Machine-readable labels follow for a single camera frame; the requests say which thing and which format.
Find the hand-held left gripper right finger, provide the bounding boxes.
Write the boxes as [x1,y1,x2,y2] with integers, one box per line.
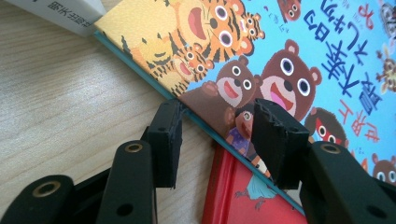
[251,98,310,190]

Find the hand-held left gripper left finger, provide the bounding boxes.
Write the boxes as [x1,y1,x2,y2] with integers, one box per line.
[141,99,184,189]

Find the red hardcover picture book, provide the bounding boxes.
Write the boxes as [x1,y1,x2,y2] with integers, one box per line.
[201,143,307,224]

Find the tiger and bear picture book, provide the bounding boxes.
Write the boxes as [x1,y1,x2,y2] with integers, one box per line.
[92,0,396,216]

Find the white book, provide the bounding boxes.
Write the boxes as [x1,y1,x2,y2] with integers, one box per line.
[4,0,106,37]

